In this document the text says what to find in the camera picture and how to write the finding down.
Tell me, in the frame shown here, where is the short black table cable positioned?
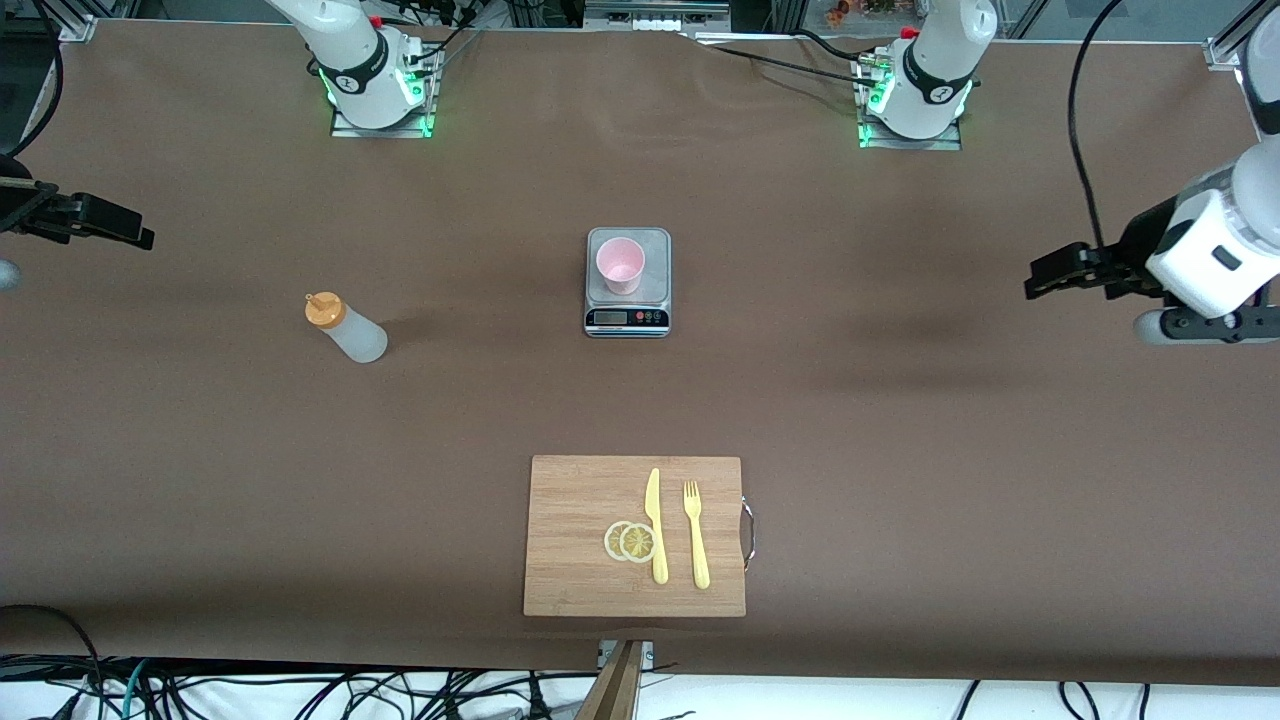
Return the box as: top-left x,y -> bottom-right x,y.
790,28 -> 871,66

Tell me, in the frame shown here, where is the brown table cover sheet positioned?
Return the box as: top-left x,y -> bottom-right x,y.
0,18 -> 1280,689

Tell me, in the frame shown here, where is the black floor cable tangle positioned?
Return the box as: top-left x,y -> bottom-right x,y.
150,665 -> 601,720

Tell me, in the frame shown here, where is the yellow plastic fork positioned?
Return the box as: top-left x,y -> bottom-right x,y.
683,480 -> 711,590

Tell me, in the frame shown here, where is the silver digital kitchen scale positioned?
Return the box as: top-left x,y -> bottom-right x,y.
584,227 -> 672,339

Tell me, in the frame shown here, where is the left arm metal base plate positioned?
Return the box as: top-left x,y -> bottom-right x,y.
857,55 -> 963,151

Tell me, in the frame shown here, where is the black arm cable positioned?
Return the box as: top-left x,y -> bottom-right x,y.
1068,0 -> 1126,251
0,0 -> 65,156

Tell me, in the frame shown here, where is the black looped floor cable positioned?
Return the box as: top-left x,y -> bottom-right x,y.
0,603 -> 103,720

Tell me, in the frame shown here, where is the translucent sauce bottle orange cap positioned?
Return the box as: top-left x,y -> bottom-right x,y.
304,291 -> 389,364

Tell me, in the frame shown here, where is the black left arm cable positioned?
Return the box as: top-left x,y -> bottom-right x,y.
1068,0 -> 1126,251

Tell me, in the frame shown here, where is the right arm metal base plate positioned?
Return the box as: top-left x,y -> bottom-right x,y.
330,45 -> 438,139

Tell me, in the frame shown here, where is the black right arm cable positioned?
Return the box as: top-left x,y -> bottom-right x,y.
0,0 -> 65,156

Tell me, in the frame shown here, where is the wooden post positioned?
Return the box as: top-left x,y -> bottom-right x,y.
575,640 -> 643,720

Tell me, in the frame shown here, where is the wooden cutting board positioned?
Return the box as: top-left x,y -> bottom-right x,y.
523,455 -> 756,618

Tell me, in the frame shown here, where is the teal cable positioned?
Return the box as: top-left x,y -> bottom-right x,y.
118,660 -> 151,720

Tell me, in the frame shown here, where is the yellow plastic knife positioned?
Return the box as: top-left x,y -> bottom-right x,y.
645,467 -> 669,586

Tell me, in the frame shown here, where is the silver metal rail fixture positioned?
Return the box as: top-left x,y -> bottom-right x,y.
583,0 -> 733,34

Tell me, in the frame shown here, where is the pink plastic cup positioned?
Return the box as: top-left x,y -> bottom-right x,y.
596,236 -> 647,297

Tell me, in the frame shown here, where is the long black table cable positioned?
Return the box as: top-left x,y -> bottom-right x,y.
695,38 -> 886,89

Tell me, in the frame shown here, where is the black base cable bundle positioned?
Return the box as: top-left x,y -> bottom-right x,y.
395,0 -> 486,76

